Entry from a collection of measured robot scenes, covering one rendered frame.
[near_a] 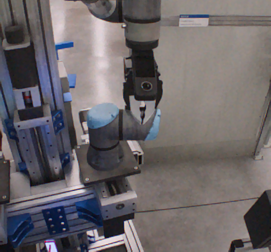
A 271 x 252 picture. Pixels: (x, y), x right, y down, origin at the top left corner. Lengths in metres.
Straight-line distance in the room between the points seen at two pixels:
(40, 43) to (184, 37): 1.21
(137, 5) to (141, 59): 0.11
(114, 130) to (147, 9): 0.56
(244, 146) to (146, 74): 2.27
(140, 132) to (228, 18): 1.29
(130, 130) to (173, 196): 1.45
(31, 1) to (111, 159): 0.62
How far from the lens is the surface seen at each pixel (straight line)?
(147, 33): 0.60
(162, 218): 2.29
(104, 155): 1.11
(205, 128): 2.51
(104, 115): 1.03
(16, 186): 1.30
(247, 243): 0.98
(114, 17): 1.05
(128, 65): 0.66
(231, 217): 2.39
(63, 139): 1.27
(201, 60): 2.16
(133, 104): 0.68
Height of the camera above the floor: 1.85
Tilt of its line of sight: 35 degrees down
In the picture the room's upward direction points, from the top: straight up
